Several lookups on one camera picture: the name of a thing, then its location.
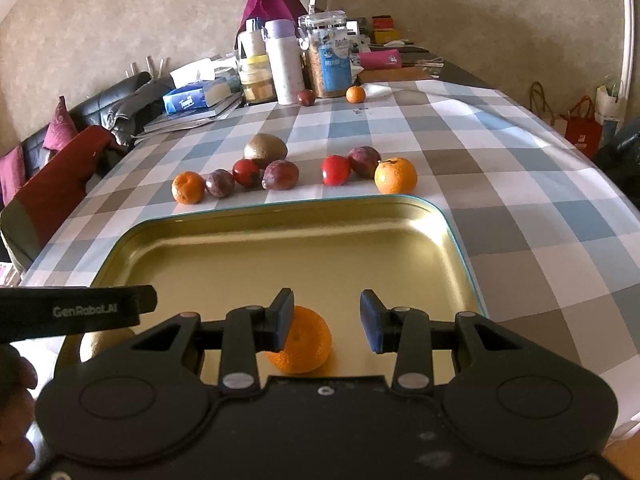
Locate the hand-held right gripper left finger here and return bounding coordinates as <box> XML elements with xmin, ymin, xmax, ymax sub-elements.
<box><xmin>131</xmin><ymin>287</ymin><xmax>296</xmax><ymax>393</ymax></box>

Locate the red tomato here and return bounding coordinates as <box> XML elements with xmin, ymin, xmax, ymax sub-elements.
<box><xmin>320</xmin><ymin>155</ymin><xmax>352</xmax><ymax>186</ymax></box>
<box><xmin>232</xmin><ymin>159</ymin><xmax>262</xmax><ymax>188</ymax></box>

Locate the person's left hand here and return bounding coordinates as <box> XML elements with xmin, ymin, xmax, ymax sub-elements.
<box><xmin>0</xmin><ymin>344</ymin><xmax>39</xmax><ymax>480</ymax></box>

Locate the white bottle with purple lid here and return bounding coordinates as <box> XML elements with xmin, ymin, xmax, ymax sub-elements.
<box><xmin>264</xmin><ymin>19</ymin><xmax>306</xmax><ymax>106</ymax></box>

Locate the glass jar with yellow lid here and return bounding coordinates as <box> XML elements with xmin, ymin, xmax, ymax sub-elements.
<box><xmin>238</xmin><ymin>54</ymin><xmax>278</xmax><ymax>105</ymax></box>

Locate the stack of books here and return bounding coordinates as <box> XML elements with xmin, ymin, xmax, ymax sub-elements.
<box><xmin>135</xmin><ymin>91</ymin><xmax>245</xmax><ymax>136</ymax></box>

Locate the checked tablecloth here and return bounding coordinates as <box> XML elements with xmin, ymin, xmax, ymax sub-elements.
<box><xmin>22</xmin><ymin>79</ymin><xmax>640</xmax><ymax>461</ymax></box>

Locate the magenta cushion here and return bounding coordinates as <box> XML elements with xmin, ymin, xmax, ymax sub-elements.
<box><xmin>42</xmin><ymin>96</ymin><xmax>80</xmax><ymax>152</ymax></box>
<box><xmin>0</xmin><ymin>144</ymin><xmax>27</xmax><ymax>207</ymax></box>

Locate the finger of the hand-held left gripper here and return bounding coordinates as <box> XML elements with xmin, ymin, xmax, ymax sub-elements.
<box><xmin>0</xmin><ymin>285</ymin><xmax>158</xmax><ymax>346</ymax></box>

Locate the white plastic bottle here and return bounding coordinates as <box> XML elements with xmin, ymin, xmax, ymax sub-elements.
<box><xmin>239</xmin><ymin>17</ymin><xmax>266</xmax><ymax>58</ymax></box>

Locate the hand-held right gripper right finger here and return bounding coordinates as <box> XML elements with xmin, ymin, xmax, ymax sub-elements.
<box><xmin>359</xmin><ymin>289</ymin><xmax>523</xmax><ymax>393</ymax></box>

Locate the blue tissue pack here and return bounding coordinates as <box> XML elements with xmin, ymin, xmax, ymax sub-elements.
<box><xmin>162</xmin><ymin>80</ymin><xmax>242</xmax><ymax>114</ymax></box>

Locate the red shopping bag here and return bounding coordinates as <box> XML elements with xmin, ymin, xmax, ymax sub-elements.
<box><xmin>562</xmin><ymin>96</ymin><xmax>605</xmax><ymax>158</ymax></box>

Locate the clear jar with blue label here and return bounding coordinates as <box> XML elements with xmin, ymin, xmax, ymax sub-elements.
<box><xmin>298</xmin><ymin>10</ymin><xmax>354</xmax><ymax>99</ymax></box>

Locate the white shopping bag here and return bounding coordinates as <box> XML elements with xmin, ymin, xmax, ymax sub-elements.
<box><xmin>594</xmin><ymin>80</ymin><xmax>626</xmax><ymax>123</ymax></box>

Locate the black leather sofa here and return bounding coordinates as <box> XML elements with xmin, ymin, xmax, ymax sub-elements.
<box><xmin>20</xmin><ymin>71</ymin><xmax>153</xmax><ymax>181</ymax></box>

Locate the white tissue paper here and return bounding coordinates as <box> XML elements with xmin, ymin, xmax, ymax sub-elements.
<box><xmin>169</xmin><ymin>55</ymin><xmax>240</xmax><ymax>88</ymax></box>

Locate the brown kiwi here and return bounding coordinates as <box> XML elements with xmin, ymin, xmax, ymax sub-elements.
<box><xmin>79</xmin><ymin>326</ymin><xmax>137</xmax><ymax>363</ymax></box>
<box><xmin>244</xmin><ymin>133</ymin><xmax>289</xmax><ymax>168</ymax></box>

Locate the wooden cutting board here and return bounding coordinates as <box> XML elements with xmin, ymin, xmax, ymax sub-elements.
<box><xmin>358</xmin><ymin>67</ymin><xmax>441</xmax><ymax>83</ymax></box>

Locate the gold metal tray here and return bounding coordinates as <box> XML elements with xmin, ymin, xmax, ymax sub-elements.
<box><xmin>52</xmin><ymin>194</ymin><xmax>488</xmax><ymax>386</ymax></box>

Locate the grey jacket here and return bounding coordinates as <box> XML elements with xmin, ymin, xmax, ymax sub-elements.
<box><xmin>102</xmin><ymin>80</ymin><xmax>176</xmax><ymax>148</ymax></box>

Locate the pink pouch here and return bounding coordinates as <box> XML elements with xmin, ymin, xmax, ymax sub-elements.
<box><xmin>358</xmin><ymin>48</ymin><xmax>404</xmax><ymax>71</ymax></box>

